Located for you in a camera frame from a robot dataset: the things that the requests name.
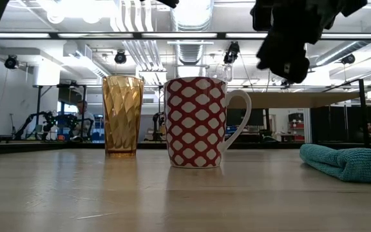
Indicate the background black robot arms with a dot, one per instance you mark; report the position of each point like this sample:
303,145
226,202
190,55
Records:
50,122

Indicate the amber faceted plastic tumbler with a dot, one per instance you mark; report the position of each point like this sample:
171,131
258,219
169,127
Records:
122,116

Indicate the wood shelf black metal frame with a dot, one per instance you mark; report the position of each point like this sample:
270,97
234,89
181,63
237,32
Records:
285,100

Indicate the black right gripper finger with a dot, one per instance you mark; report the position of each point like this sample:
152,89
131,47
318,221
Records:
285,58

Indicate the black ceiling camera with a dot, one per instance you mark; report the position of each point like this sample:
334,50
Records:
232,51
120,57
348,59
11,62

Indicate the silver air duct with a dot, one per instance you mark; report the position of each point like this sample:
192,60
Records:
190,19

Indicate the teal knitted cloth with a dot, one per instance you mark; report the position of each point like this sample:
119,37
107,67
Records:
353,164

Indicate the parts bin rack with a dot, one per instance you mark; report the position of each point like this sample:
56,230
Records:
296,127

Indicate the red white patterned mug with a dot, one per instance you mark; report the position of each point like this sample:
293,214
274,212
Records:
195,129

